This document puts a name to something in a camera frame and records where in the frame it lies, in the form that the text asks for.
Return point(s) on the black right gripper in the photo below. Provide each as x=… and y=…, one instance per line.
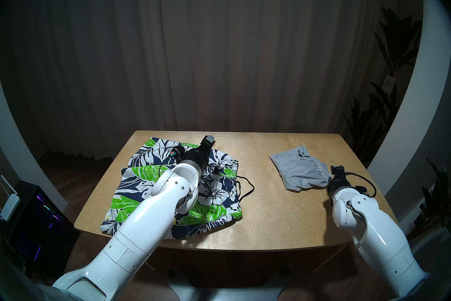
x=338, y=180

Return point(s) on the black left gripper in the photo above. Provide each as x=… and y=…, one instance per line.
x=197, y=157

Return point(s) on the grey jersey shorts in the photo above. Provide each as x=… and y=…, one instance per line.
x=299, y=169

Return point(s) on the navy green floral shorts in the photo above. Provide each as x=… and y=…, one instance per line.
x=141, y=173

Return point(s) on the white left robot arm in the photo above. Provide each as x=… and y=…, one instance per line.
x=141, y=226

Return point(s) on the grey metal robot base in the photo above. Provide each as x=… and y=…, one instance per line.
x=229, y=291

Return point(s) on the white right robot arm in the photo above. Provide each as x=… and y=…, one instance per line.
x=377, y=233

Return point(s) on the beige pleated curtain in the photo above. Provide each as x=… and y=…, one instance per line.
x=211, y=39

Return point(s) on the small dark leafy plant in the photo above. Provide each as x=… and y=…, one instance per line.
x=437, y=198

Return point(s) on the white paper plant tag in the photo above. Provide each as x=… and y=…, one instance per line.
x=388, y=84

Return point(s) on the tall dark leafy plant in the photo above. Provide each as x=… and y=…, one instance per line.
x=394, y=43

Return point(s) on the black computer tower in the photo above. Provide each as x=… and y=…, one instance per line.
x=38, y=229

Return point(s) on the white router box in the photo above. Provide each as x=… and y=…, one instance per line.
x=10, y=205

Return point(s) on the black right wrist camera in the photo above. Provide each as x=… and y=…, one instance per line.
x=362, y=191

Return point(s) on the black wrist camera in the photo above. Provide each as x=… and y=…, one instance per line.
x=362, y=191
x=175, y=153

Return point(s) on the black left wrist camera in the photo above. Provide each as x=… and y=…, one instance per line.
x=175, y=153

